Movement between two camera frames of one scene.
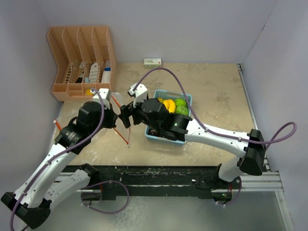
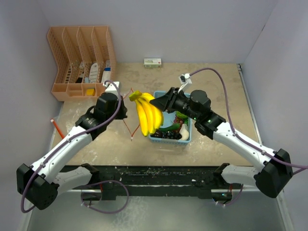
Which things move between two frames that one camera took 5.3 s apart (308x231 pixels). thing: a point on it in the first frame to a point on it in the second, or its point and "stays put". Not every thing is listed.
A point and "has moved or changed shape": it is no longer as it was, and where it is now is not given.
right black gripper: [128, 110] to [167, 101]
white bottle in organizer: [93, 73] stays put
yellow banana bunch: [170, 104] has moved or changed shape
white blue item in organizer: [106, 75] stays put
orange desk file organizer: [85, 60] stays put
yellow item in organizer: [88, 92] stays put
